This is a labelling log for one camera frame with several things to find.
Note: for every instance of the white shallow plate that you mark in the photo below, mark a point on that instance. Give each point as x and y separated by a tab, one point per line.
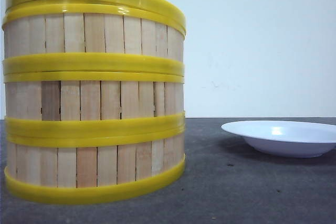
285	138

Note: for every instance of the front bamboo steamer basket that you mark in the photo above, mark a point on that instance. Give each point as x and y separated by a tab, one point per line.
99	174

